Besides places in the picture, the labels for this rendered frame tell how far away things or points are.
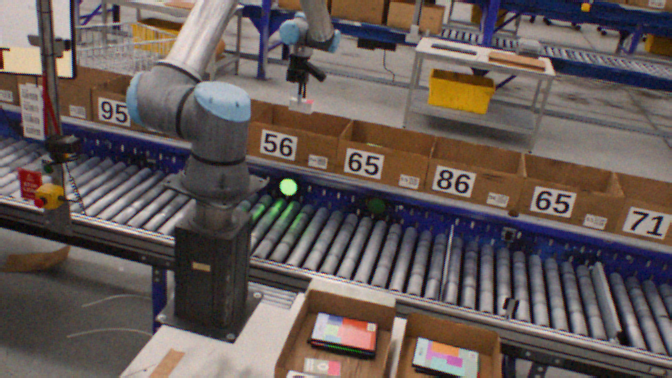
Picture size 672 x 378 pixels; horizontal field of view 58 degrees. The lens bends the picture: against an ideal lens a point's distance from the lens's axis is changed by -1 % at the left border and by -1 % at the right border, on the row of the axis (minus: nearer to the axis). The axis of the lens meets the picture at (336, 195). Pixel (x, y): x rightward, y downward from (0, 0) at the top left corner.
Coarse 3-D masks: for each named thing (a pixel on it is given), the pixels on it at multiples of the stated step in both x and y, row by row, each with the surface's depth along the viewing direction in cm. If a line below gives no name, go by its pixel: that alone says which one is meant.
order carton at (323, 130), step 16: (272, 112) 289; (288, 112) 288; (320, 112) 285; (256, 128) 264; (272, 128) 262; (288, 128) 260; (304, 128) 290; (320, 128) 288; (336, 128) 286; (256, 144) 267; (304, 144) 261; (320, 144) 260; (336, 144) 258; (272, 160) 268; (288, 160) 266; (304, 160) 265
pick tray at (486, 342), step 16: (416, 320) 187; (432, 320) 186; (416, 336) 190; (432, 336) 188; (448, 336) 187; (464, 336) 186; (480, 336) 185; (496, 336) 183; (400, 352) 169; (480, 352) 187; (496, 352) 179; (400, 368) 177; (480, 368) 181; (496, 368) 173
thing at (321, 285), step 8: (312, 280) 213; (320, 280) 213; (320, 288) 209; (328, 288) 209; (336, 288) 210; (344, 288) 211; (352, 288) 211; (352, 296) 207; (360, 296) 208; (368, 296) 208; (376, 296) 209; (384, 296) 209; (384, 304) 205; (392, 304) 206
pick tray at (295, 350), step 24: (312, 288) 191; (312, 312) 195; (336, 312) 193; (360, 312) 191; (384, 312) 189; (288, 336) 169; (384, 336) 189; (288, 360) 174; (336, 360) 176; (360, 360) 178; (384, 360) 178
